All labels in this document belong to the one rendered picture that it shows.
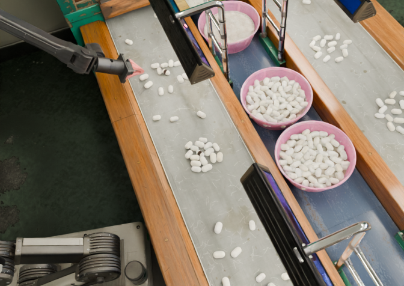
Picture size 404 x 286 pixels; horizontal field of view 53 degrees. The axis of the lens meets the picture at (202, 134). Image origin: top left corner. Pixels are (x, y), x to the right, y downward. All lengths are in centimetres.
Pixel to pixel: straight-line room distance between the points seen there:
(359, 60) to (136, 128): 91
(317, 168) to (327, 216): 16
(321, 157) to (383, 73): 46
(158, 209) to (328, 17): 109
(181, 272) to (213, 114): 59
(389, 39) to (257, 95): 58
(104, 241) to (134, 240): 33
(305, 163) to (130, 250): 74
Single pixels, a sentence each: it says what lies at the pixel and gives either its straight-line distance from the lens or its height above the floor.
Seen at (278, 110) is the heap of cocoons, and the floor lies 73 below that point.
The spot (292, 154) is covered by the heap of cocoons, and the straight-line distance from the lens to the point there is 146.
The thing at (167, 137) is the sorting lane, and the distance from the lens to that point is 151.
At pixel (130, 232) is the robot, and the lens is 167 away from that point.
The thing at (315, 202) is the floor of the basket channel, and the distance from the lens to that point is 145.
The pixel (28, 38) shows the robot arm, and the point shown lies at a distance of 150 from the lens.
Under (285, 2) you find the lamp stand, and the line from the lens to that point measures 152.
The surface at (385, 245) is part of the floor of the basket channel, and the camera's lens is 145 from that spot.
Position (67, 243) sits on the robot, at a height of 82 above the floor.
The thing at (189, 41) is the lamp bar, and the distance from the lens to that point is 127.
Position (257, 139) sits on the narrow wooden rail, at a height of 76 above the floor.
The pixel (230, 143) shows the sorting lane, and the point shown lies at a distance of 147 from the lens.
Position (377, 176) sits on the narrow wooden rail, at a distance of 144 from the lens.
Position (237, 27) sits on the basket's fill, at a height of 74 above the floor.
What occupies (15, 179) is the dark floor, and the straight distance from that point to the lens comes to 259.
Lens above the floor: 200
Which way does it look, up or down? 57 degrees down
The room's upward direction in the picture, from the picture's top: 11 degrees counter-clockwise
